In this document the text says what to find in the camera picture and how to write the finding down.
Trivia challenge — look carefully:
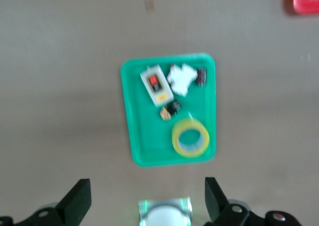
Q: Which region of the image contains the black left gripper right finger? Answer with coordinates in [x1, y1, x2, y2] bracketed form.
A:
[204, 177, 265, 226]

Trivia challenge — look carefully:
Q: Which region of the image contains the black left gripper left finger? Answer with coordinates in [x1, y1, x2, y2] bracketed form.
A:
[14, 178, 92, 226]

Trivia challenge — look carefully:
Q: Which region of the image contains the yellow tape roll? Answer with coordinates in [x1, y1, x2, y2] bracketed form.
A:
[171, 117, 210, 159]

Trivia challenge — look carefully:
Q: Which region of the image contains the green plastic tray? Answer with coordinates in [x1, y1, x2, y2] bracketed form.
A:
[120, 52, 216, 167]

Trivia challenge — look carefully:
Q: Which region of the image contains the red tray holding fittings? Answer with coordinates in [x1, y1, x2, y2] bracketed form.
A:
[293, 0, 319, 14]

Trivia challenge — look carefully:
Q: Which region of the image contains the black yellow push button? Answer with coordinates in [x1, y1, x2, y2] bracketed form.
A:
[159, 100, 182, 122]

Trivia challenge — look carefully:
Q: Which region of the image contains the black cylindrical capacitor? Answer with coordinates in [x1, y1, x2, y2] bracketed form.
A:
[196, 67, 207, 86]

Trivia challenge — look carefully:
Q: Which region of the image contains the white circuit breaker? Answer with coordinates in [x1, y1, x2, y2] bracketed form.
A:
[166, 63, 198, 96]

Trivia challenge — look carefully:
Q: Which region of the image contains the grey on-off switch box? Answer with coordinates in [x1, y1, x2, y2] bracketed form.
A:
[140, 65, 174, 107]

